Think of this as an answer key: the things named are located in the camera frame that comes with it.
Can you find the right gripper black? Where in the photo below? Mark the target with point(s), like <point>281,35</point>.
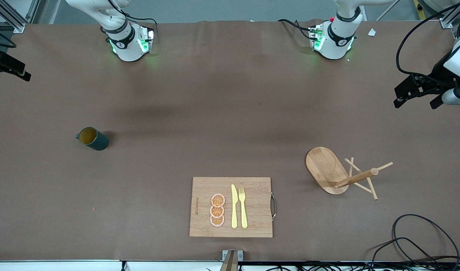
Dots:
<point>4,62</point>

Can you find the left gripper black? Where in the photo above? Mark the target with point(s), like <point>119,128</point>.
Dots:
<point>436,76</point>

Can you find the teal cup yellow inside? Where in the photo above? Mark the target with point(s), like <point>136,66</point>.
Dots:
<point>98,142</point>

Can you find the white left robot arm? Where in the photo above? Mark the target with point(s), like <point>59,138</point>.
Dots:
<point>337,45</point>

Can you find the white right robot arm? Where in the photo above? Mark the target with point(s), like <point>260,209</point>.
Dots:
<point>130,49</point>

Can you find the wooden mug rack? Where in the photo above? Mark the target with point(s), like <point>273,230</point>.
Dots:
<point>322,165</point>

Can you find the white paper scrap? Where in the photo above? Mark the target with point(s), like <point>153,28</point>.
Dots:
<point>372,32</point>

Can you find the table cover sheet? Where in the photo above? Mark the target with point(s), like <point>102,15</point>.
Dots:
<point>177,113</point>

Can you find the bamboo cutting board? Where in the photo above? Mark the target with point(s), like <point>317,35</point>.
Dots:
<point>256,226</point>

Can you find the yellow plastic fork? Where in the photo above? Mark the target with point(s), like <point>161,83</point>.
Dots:
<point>244,216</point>

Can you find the yellow plastic knife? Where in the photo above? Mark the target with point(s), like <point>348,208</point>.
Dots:
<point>234,210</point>

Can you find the orange slice toy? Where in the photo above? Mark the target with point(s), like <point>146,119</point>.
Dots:
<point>217,211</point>
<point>218,200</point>
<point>217,221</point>

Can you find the aluminium frame profile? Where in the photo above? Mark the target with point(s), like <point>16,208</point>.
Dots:
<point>19,27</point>
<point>446,23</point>

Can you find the white table edge rail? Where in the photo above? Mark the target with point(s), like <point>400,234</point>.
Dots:
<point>64,266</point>

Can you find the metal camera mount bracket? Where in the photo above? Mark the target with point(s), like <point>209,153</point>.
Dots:
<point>232,263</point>

